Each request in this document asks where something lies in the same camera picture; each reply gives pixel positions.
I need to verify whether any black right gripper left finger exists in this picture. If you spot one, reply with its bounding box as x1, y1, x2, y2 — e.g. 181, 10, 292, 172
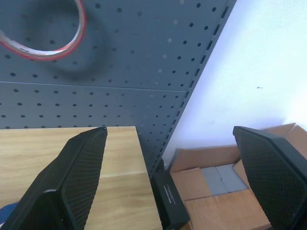
0, 126, 108, 230

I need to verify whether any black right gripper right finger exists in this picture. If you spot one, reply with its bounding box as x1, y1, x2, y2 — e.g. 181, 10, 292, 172
233, 126, 307, 230

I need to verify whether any grey pegboard panel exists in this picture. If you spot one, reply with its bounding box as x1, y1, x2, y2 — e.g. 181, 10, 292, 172
0, 0, 237, 179

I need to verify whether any grey metal panel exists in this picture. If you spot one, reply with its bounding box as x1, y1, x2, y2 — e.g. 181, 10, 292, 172
200, 164, 250, 197

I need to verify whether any open cardboard box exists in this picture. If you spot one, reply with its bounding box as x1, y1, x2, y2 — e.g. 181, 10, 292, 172
162, 122, 307, 230

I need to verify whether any blue object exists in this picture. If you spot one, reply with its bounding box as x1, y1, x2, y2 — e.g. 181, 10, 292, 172
0, 202, 18, 228

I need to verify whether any black rectangular box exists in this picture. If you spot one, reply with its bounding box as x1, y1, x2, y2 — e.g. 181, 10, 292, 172
150, 158, 190, 230

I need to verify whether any clear tape roll red edge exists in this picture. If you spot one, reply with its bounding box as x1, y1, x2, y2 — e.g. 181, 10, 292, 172
0, 0, 87, 62

